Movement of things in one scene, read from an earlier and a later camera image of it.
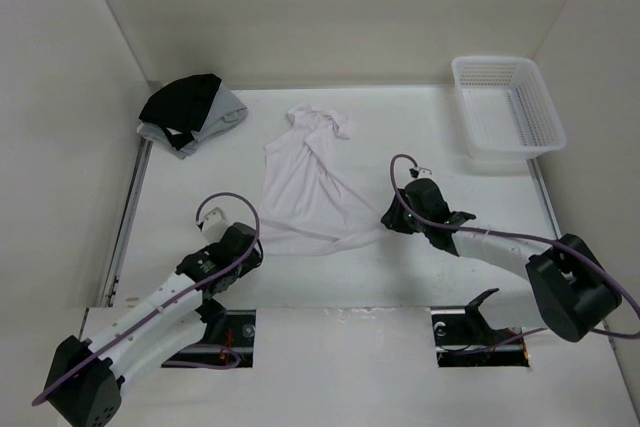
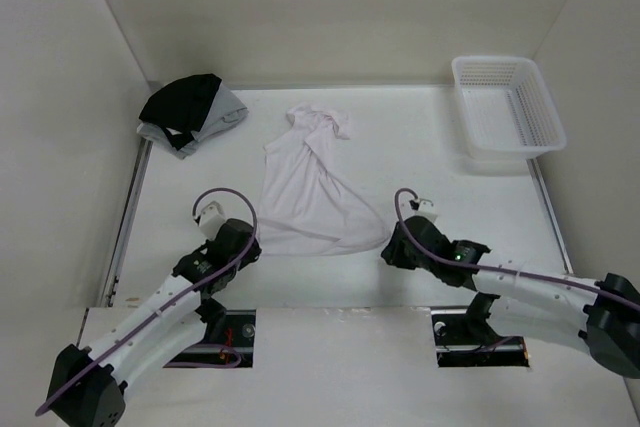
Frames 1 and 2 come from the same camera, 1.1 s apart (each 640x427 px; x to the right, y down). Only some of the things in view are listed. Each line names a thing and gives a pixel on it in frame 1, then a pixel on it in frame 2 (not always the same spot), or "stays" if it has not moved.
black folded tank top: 182,105 stays
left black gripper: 250,263 stays
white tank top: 311,202 stays
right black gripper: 392,220 to 393,255
